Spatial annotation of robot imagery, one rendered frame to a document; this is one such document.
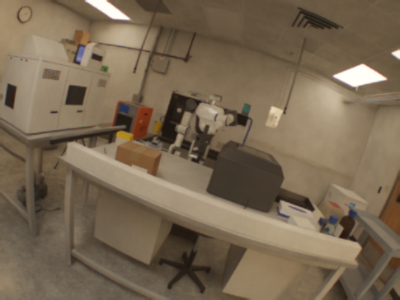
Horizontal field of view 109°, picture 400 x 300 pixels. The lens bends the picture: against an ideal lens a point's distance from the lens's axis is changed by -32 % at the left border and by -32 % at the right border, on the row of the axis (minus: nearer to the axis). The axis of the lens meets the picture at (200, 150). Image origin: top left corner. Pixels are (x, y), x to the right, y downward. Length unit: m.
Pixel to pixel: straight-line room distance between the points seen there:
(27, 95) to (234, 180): 1.45
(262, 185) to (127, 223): 0.94
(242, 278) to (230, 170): 0.80
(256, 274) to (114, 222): 1.07
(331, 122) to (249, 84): 1.89
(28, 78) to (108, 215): 1.12
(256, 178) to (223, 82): 3.19
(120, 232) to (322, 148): 4.00
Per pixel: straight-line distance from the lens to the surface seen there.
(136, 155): 1.12
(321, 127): 4.52
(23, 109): 1.62
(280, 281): 1.64
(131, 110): 2.80
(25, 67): 1.66
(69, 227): 1.52
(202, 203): 0.94
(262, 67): 4.32
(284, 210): 1.35
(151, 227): 1.45
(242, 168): 1.21
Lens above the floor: 1.39
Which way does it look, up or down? 12 degrees down
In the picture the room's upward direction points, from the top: 18 degrees clockwise
